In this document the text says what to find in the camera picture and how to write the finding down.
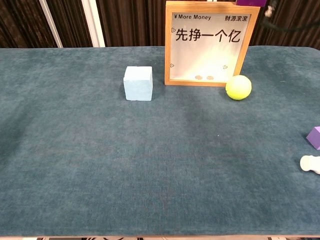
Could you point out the wooden coin box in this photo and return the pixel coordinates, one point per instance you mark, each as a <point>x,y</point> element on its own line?
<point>168,50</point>

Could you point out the light blue foam cube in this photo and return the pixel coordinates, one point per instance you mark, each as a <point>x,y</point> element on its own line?
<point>138,85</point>

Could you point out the teal table cloth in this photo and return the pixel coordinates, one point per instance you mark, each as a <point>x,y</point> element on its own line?
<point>100,150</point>

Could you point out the yellow ball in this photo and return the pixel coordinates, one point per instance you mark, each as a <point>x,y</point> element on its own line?
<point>238,87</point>

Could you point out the white toothpaste tube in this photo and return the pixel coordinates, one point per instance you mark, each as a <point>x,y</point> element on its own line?
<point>308,163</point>

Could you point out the small purple cube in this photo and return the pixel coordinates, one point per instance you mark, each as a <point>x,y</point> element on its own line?
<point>315,138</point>

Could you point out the white partition post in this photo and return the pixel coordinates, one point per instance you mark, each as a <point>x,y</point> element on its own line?
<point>93,23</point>
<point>51,23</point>

